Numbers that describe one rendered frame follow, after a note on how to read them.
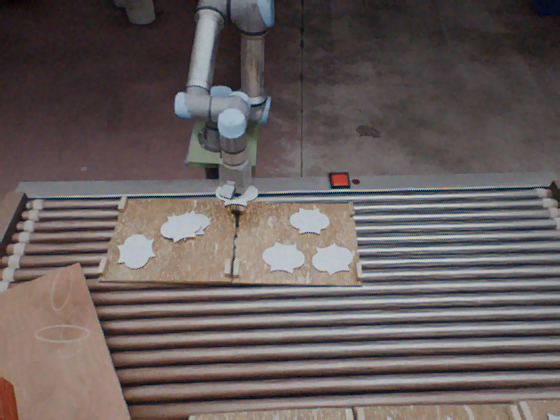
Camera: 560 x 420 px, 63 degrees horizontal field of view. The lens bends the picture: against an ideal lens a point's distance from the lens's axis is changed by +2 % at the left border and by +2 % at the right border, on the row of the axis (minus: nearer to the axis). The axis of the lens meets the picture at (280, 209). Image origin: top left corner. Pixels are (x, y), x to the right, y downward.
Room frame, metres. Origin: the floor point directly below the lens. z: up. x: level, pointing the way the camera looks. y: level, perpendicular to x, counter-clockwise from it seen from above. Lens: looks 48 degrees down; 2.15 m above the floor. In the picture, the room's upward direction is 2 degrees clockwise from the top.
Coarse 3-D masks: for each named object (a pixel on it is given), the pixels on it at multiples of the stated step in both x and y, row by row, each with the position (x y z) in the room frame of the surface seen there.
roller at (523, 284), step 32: (192, 288) 0.77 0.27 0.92; (224, 288) 0.77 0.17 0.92; (256, 288) 0.77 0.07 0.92; (288, 288) 0.78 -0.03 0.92; (320, 288) 0.78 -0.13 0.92; (352, 288) 0.78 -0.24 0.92; (384, 288) 0.79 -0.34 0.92; (416, 288) 0.80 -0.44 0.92; (448, 288) 0.80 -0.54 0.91; (480, 288) 0.81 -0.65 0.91; (512, 288) 0.81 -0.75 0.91; (544, 288) 0.82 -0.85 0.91
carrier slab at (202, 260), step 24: (120, 216) 1.04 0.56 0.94; (144, 216) 1.04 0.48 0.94; (168, 216) 1.05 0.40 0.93; (216, 216) 1.05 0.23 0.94; (120, 240) 0.93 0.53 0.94; (168, 240) 0.94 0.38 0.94; (192, 240) 0.94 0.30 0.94; (216, 240) 0.95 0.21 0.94; (120, 264) 0.84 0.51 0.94; (168, 264) 0.84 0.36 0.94; (192, 264) 0.84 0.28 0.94; (216, 264) 0.85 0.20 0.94
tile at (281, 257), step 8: (272, 248) 0.91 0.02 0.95; (280, 248) 0.91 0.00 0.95; (288, 248) 0.91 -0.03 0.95; (264, 256) 0.88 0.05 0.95; (272, 256) 0.88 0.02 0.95; (280, 256) 0.88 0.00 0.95; (288, 256) 0.88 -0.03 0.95; (296, 256) 0.88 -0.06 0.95; (272, 264) 0.85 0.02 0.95; (280, 264) 0.85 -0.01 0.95; (288, 264) 0.85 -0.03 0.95; (296, 264) 0.85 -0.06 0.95; (288, 272) 0.82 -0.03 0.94
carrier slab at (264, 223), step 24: (240, 216) 1.06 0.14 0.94; (264, 216) 1.06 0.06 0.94; (288, 216) 1.06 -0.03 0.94; (336, 216) 1.07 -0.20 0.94; (240, 240) 0.95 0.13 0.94; (264, 240) 0.95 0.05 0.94; (288, 240) 0.96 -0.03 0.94; (312, 240) 0.96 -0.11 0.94; (336, 240) 0.96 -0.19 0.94; (240, 264) 0.85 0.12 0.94; (264, 264) 0.85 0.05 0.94
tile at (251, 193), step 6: (252, 186) 1.07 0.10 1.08; (216, 192) 1.03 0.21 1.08; (246, 192) 1.04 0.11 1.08; (252, 192) 1.04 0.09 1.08; (222, 198) 1.01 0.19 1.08; (234, 198) 1.01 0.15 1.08; (240, 198) 1.01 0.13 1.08; (246, 198) 1.01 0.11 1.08; (252, 198) 1.01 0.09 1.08; (228, 204) 0.98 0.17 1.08; (234, 204) 0.99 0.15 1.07; (240, 204) 0.99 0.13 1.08
